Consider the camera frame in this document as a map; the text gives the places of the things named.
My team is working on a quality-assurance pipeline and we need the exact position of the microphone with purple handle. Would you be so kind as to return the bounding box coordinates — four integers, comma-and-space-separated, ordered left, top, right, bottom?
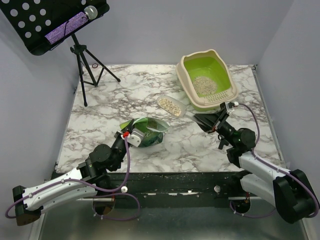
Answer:
45, 5, 98, 45

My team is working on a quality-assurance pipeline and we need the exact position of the black binder clip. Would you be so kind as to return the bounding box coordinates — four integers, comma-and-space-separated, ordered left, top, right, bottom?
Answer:
218, 134, 229, 150

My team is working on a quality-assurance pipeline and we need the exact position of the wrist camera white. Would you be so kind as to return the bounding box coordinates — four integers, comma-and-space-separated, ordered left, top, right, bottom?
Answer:
121, 128, 145, 147
224, 101, 239, 115

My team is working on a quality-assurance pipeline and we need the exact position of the cat litter pile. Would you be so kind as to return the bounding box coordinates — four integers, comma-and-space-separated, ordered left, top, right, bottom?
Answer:
192, 76, 218, 97

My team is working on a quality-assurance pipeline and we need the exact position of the translucent plastic scoop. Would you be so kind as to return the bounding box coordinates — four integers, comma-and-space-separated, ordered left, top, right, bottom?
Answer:
156, 95, 186, 118

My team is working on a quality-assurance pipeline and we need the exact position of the black music stand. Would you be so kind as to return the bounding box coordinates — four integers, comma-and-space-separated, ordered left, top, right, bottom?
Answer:
0, 0, 121, 108

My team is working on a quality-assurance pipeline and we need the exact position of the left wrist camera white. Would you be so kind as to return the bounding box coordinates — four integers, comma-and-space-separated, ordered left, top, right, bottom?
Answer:
121, 128, 145, 147

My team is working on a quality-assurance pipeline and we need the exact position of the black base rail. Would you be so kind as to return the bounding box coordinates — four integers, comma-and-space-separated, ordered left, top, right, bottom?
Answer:
108, 170, 250, 210

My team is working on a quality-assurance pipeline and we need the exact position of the green beige litter box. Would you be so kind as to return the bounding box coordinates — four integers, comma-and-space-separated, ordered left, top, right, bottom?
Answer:
175, 49, 239, 112

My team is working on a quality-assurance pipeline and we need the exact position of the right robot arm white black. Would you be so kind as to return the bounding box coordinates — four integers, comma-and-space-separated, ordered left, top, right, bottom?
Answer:
192, 102, 320, 224

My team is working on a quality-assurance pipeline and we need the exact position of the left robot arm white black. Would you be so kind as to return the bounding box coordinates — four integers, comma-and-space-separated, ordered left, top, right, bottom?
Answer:
11, 130, 133, 226

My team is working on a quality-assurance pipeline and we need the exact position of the green litter bag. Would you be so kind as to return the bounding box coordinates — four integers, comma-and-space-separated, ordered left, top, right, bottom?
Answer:
118, 117, 170, 148

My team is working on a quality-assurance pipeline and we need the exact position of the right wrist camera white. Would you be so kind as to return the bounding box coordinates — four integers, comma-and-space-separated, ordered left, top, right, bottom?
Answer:
224, 101, 239, 115

